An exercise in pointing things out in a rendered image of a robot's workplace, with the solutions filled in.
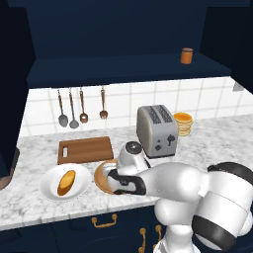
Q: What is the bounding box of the brown hanging fork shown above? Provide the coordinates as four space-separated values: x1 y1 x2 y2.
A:
99 85 110 121

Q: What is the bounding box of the orange brown round plate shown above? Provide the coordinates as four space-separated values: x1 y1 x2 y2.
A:
93 158 121 196

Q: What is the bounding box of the grey wall socket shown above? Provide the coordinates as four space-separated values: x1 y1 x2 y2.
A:
232 81 245 93

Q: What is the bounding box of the grey two-slot toaster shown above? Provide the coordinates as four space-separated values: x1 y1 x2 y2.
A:
135 104 180 160

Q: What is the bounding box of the brass drawer handle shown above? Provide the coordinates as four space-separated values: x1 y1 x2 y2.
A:
91 213 119 229

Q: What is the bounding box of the grey hanging spoon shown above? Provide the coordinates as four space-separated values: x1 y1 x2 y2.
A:
67 87 81 130
56 88 69 128

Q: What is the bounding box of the navy cupboard door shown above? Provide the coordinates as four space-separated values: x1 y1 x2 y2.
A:
0 223 55 253

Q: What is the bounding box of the white round plate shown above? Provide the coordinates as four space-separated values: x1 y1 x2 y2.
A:
39 163 93 203

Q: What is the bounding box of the navy cabinet door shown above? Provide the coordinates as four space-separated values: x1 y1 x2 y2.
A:
199 0 253 95
0 0 38 181

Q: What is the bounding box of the golden brown bread roll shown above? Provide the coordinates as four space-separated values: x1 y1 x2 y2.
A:
56 169 77 198

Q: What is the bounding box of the navy open wall cabinet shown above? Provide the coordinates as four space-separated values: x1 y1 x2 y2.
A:
25 0 233 89

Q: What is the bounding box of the brass cupboard door handle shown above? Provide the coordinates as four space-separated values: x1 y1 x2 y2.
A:
138 227 147 253
152 224 163 251

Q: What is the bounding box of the stack of yellow bowls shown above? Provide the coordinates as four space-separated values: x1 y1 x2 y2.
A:
173 112 195 137

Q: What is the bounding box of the brown hanging ladle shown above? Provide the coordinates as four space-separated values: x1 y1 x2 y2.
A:
78 87 90 125

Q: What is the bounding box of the navy drawer front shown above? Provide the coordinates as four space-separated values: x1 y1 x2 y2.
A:
50 208 156 253

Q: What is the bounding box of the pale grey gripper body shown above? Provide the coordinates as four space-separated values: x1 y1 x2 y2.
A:
100 163 121 181

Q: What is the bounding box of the brown wooden cutting board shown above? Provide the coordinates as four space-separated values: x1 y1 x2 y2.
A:
57 135 115 166

